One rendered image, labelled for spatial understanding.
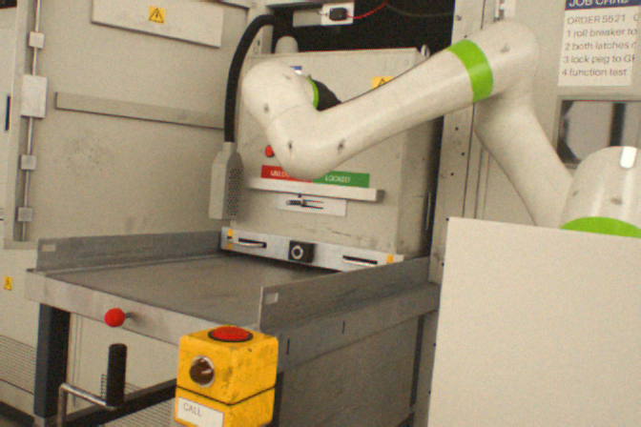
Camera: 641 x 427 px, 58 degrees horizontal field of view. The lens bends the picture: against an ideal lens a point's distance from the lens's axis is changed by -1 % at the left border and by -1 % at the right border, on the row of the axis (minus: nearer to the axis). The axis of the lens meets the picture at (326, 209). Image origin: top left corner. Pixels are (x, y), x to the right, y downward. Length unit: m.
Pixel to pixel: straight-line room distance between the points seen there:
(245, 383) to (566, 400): 0.35
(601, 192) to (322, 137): 0.43
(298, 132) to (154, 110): 0.77
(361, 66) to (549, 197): 0.59
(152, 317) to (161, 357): 0.99
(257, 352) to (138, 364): 1.48
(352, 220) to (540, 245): 0.77
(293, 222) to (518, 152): 0.61
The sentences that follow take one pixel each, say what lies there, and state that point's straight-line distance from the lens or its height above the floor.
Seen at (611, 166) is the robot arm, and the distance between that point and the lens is 0.87.
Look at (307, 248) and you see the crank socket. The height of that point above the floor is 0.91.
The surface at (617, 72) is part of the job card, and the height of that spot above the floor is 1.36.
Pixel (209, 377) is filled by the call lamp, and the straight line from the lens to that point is 0.64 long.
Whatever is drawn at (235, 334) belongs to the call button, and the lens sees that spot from 0.66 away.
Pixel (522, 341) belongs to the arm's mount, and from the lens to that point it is 0.72.
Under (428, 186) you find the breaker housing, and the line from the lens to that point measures 1.50.
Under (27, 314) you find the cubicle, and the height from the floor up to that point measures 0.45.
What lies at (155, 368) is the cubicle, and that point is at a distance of 2.05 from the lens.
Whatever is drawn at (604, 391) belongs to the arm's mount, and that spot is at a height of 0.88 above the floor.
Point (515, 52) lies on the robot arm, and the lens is 1.13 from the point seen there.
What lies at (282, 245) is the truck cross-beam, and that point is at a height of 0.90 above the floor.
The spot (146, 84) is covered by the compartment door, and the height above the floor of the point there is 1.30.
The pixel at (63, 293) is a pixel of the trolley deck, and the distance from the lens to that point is 1.22.
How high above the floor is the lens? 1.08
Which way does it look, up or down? 3 degrees down
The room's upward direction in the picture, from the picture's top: 5 degrees clockwise
